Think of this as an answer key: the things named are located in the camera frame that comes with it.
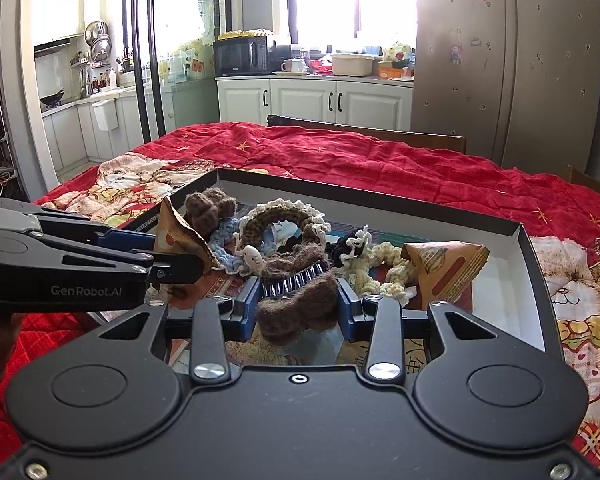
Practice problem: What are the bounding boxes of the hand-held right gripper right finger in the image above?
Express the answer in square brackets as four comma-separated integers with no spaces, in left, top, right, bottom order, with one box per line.
[337,277,499,386]

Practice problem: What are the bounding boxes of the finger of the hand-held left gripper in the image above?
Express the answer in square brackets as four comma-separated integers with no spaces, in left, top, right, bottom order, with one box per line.
[34,209,157,253]
[39,233,206,292]

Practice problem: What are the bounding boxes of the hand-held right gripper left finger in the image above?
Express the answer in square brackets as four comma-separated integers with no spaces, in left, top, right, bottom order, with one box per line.
[100,276,261,386]

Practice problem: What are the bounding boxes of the gold triangular snack packet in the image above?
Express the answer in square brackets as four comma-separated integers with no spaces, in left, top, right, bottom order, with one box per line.
[155,196,222,302]
[401,241,491,312]

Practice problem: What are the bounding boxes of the brown furry hair clip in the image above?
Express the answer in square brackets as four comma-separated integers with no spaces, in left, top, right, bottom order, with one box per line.
[254,249,342,347]
[183,187,239,237]

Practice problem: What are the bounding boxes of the black and white scrunchie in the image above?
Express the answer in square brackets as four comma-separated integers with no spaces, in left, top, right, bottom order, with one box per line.
[326,227,377,272]

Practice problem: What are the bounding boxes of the brown white-trimmed crochet scrunchie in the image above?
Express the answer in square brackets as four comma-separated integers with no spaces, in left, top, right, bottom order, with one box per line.
[232,199,331,272]

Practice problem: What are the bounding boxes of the black cardboard box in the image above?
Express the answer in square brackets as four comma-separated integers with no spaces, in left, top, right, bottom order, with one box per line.
[125,167,566,368]

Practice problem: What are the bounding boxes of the blue crochet scrunchie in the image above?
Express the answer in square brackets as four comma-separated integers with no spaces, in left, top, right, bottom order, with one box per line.
[207,216,281,277]

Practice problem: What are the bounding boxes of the cream crochet scrunchie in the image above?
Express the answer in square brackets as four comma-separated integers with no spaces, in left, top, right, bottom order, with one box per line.
[340,241,417,307]

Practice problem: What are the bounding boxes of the brown cover book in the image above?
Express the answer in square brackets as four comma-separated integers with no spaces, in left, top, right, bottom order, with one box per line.
[402,332,434,367]

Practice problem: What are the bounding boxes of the white kitchen counter unit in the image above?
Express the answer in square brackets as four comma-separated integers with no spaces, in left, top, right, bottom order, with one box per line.
[41,86,154,173]

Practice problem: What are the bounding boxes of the white hanging bin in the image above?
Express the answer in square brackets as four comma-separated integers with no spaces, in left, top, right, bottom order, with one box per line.
[92,98,119,132]

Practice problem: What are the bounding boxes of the black wok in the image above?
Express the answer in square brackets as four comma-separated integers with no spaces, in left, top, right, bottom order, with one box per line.
[40,87,67,110]

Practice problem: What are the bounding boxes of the steel pot lids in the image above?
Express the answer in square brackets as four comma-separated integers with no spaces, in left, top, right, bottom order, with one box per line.
[83,20,112,68]

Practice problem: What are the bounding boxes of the white kitchen cabinet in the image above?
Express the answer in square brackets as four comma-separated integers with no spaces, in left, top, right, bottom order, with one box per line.
[216,75,415,134]

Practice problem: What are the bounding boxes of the black microwave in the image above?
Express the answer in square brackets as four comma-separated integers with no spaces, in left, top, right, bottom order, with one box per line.
[213,35,277,77]

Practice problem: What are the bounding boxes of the yellow microwave cover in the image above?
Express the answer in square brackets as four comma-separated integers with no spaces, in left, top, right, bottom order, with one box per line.
[217,28,274,42]

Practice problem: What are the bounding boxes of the white plastic basin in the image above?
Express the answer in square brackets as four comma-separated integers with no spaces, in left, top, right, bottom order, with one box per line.
[330,53,377,77]

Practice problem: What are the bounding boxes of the silver refrigerator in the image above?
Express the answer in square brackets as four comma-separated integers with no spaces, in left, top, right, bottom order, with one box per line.
[410,0,600,177]

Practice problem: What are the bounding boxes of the black sliding door frame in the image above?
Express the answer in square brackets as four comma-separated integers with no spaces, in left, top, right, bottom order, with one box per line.
[121,0,165,142]

